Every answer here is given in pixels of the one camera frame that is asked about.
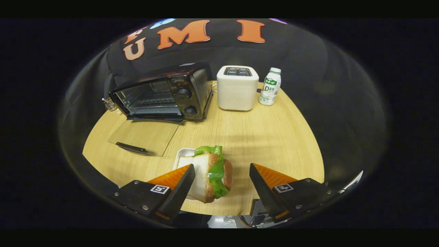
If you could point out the white toaster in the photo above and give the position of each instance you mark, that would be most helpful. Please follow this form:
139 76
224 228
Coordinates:
236 92

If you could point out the white drink bottle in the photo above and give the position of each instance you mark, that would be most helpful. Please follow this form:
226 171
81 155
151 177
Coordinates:
270 89

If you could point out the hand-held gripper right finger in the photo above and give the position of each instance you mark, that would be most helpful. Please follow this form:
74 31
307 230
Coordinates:
264 192

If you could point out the black toaster oven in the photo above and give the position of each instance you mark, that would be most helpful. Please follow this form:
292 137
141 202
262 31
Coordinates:
195 85

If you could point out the white plastic tray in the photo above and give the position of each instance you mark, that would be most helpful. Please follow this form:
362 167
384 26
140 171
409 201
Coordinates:
181 152

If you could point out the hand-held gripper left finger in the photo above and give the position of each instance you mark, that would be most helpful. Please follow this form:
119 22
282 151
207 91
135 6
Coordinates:
178 195

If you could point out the lettuce sandwich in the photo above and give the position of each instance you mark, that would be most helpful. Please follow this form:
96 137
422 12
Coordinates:
205 171

